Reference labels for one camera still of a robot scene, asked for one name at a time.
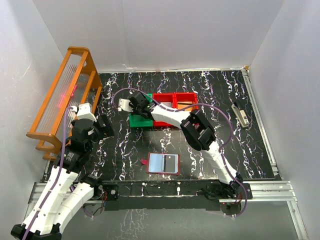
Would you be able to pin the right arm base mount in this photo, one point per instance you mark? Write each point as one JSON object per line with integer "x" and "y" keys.
{"x": 230, "y": 201}

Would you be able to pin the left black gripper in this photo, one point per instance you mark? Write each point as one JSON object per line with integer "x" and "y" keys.
{"x": 105, "y": 125}

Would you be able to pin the black grey stapler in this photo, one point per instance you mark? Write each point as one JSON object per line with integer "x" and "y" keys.
{"x": 240, "y": 113}

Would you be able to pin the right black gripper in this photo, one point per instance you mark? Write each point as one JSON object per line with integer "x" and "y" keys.
{"x": 136, "y": 102}

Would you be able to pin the red bin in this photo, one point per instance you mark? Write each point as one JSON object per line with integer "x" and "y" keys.
{"x": 163, "y": 97}
{"x": 184, "y": 97}

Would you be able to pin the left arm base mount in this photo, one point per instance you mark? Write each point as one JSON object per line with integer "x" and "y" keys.
{"x": 103, "y": 198}

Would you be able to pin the red leather card holder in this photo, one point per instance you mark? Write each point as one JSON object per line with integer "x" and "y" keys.
{"x": 155, "y": 164}

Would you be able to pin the green plastic bin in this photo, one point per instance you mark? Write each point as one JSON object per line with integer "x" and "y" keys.
{"x": 136, "y": 120}

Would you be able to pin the red bin left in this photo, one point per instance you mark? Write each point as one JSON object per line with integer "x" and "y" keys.
{"x": 163, "y": 97}

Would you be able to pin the red bin right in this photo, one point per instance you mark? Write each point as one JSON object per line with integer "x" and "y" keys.
{"x": 184, "y": 97}

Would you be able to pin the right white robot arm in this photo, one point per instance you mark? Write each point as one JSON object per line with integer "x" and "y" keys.
{"x": 198, "y": 132}

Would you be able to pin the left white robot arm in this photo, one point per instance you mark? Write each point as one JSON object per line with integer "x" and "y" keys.
{"x": 54, "y": 209}

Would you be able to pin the grey striped card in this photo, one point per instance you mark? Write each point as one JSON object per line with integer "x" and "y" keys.
{"x": 168, "y": 104}

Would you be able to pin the orange wooden rack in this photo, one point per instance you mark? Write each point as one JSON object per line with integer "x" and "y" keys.
{"x": 76, "y": 78}

